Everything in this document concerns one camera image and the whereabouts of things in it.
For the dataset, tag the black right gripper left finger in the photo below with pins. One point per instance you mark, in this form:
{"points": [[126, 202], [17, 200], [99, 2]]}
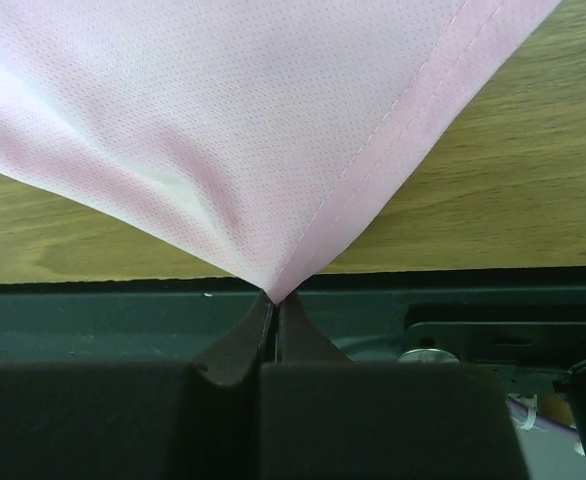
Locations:
{"points": [[179, 419]]}

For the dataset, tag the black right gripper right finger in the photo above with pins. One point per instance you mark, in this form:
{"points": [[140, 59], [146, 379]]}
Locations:
{"points": [[323, 416]]}

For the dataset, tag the light pink t-shirt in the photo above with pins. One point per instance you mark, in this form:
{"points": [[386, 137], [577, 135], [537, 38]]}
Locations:
{"points": [[262, 137]]}

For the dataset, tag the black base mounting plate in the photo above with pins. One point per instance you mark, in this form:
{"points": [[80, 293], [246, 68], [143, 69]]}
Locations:
{"points": [[526, 326]]}

